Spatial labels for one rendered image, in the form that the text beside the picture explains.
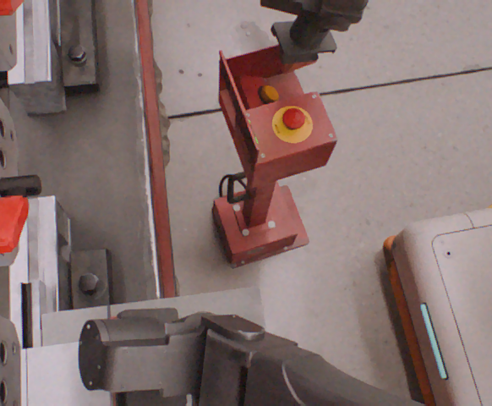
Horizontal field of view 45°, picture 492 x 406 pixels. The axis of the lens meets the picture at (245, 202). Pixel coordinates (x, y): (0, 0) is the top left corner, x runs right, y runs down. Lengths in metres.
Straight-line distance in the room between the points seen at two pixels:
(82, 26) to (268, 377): 0.72
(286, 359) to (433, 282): 1.15
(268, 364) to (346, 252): 1.39
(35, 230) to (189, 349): 0.37
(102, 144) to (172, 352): 0.51
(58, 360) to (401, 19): 1.79
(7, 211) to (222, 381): 0.21
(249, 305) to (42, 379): 0.25
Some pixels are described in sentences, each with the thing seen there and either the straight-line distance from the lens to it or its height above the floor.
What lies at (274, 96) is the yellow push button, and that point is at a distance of 1.15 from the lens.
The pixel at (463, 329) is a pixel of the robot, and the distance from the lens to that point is 1.57.
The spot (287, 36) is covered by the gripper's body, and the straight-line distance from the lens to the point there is 1.01.
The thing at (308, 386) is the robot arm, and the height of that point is 1.30.
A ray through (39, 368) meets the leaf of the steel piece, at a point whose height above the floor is 1.00.
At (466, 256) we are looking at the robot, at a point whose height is 0.28.
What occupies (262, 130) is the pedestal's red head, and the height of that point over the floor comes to 0.78.
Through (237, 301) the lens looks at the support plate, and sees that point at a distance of 0.73.
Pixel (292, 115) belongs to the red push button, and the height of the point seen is 0.81.
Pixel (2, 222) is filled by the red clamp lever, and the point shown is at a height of 1.31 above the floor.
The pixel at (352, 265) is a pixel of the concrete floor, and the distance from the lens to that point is 1.81.
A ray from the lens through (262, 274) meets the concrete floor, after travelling 1.76.
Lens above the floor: 1.72
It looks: 70 degrees down
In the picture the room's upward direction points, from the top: 9 degrees clockwise
